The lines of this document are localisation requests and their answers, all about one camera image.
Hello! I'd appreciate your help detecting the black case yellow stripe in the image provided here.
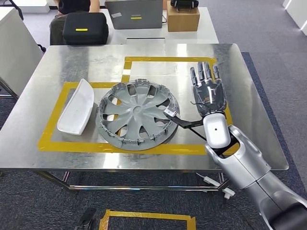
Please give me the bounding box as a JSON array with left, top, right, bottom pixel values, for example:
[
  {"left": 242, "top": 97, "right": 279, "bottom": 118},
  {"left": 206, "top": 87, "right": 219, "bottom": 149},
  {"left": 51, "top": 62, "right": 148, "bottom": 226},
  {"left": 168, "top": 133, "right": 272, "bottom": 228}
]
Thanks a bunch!
[{"left": 63, "top": 12, "right": 109, "bottom": 45}]

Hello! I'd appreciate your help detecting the grey laptop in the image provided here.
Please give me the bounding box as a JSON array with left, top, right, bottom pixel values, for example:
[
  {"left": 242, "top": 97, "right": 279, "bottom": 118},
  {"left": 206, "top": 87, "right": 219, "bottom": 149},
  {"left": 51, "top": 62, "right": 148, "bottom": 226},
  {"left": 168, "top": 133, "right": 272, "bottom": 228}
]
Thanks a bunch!
[{"left": 104, "top": 0, "right": 163, "bottom": 30}]

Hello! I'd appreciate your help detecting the yellow bench tape outline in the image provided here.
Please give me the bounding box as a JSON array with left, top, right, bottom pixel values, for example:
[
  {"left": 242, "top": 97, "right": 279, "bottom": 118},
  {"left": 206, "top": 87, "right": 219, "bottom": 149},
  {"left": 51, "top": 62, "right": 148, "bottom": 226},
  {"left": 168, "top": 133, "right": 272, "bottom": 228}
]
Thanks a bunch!
[{"left": 37, "top": 56, "right": 233, "bottom": 156}]

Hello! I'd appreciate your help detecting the white plastic mirror cover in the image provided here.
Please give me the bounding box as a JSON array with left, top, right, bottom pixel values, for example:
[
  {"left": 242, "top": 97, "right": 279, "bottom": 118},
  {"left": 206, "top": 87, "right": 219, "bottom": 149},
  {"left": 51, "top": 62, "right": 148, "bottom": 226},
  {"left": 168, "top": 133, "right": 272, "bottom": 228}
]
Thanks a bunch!
[{"left": 57, "top": 78, "right": 95, "bottom": 136}]

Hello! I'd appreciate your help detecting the person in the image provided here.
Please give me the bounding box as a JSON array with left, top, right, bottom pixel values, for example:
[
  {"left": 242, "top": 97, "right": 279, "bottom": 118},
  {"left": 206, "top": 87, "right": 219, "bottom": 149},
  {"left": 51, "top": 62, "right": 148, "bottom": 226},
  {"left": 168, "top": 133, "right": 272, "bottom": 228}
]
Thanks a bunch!
[{"left": 49, "top": 0, "right": 100, "bottom": 46}]

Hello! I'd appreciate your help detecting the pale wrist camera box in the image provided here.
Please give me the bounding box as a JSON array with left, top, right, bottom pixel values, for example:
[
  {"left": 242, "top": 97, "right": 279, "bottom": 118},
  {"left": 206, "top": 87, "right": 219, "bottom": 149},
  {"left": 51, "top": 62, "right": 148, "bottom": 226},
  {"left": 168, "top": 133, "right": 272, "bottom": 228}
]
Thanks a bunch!
[{"left": 164, "top": 106, "right": 178, "bottom": 117}]

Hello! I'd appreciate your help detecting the cardboard box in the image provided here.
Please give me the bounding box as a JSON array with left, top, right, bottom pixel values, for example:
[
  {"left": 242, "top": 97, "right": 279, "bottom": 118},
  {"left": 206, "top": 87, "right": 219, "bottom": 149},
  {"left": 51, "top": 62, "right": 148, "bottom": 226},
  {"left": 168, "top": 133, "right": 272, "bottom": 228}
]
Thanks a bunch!
[{"left": 166, "top": 0, "right": 200, "bottom": 33}]

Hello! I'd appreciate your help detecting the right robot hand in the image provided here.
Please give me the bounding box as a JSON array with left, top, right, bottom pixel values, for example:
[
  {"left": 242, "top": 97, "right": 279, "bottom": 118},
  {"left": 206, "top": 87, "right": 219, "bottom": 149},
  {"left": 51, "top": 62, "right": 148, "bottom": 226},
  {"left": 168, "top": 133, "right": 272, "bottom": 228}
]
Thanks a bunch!
[{"left": 190, "top": 61, "right": 228, "bottom": 117}]

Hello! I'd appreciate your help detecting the yellow floor tape square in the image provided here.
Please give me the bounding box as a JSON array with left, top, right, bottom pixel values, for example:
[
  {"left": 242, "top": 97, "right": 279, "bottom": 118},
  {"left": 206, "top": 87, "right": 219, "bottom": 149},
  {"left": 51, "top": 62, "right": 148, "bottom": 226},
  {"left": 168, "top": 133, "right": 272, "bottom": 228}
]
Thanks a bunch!
[{"left": 98, "top": 209, "right": 197, "bottom": 230}]

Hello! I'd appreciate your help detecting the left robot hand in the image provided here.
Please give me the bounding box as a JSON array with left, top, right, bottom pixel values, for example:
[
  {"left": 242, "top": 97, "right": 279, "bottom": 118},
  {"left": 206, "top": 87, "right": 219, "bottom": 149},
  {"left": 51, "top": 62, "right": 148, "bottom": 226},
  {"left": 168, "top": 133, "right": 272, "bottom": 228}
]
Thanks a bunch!
[{"left": 75, "top": 207, "right": 97, "bottom": 230}]

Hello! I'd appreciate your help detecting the white desk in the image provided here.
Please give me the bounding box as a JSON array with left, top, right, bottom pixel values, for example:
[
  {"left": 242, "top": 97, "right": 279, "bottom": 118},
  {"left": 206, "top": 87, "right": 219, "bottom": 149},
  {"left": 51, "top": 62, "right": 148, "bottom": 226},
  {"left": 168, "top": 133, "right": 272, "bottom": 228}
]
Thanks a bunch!
[{"left": 99, "top": 7, "right": 219, "bottom": 45}]

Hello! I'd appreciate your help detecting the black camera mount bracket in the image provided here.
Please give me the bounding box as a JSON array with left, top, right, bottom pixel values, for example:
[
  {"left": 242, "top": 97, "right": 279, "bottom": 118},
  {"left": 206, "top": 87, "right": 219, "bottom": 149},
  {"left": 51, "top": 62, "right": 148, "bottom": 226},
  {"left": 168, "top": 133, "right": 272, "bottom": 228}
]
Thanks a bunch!
[{"left": 164, "top": 109, "right": 208, "bottom": 142}]

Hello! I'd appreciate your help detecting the steel workbench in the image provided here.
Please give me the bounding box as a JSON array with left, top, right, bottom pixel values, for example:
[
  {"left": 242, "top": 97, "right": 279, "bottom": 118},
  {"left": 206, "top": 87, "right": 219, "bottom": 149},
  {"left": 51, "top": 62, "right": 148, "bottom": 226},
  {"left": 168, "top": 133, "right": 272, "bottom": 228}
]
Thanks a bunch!
[{"left": 0, "top": 43, "right": 290, "bottom": 193}]

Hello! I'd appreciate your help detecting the grey plastic wheel hubcap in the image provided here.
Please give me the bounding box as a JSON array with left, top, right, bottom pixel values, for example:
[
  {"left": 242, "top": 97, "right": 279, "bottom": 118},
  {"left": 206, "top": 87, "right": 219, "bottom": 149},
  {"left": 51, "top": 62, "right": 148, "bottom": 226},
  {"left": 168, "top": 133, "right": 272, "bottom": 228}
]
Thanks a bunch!
[{"left": 95, "top": 79, "right": 180, "bottom": 152}]

